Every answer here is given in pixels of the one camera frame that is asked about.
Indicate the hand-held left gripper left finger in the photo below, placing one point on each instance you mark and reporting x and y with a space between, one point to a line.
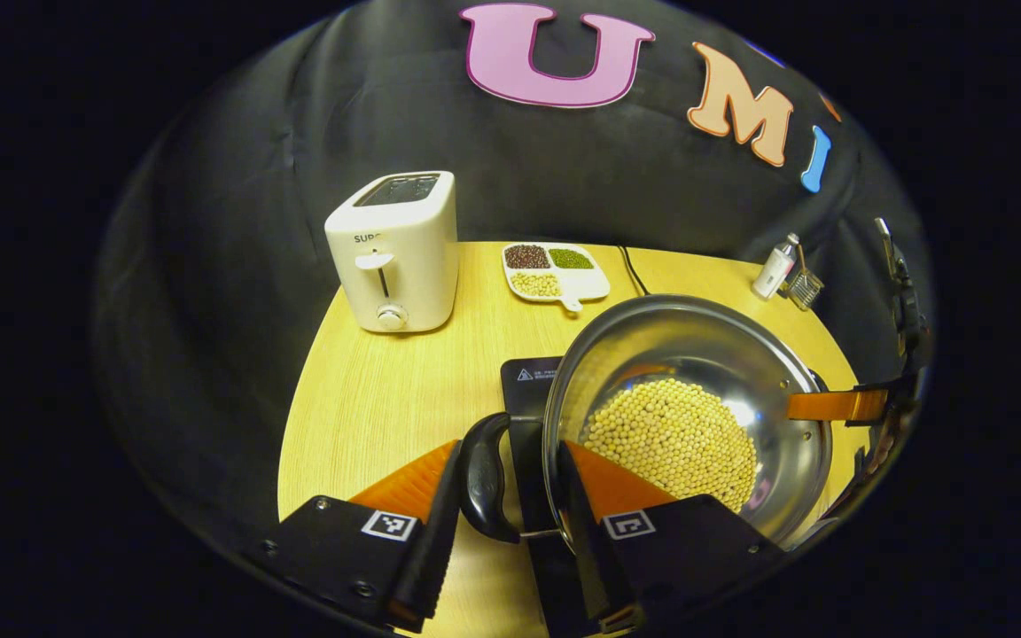
435 549

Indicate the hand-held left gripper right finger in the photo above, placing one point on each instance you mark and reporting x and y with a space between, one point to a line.
595 567

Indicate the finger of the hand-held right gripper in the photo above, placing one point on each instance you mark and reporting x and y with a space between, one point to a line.
834 406

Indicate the black induction cooktop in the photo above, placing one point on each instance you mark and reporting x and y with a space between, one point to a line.
528 381

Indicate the clear glass jar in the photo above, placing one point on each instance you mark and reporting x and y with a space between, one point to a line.
805 288

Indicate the wooden stick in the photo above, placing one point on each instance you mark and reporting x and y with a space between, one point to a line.
800 259

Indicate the pile of yellow soybeans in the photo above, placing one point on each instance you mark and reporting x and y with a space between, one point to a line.
670 443

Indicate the clear plastic bottle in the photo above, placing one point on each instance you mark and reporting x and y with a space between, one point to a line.
774 270

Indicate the white divided bean dish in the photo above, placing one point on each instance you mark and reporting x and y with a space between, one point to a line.
590 283

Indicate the white toaster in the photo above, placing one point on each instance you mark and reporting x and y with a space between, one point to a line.
404 257

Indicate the black backdrop cloth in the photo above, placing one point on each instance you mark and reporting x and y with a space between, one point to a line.
236 221

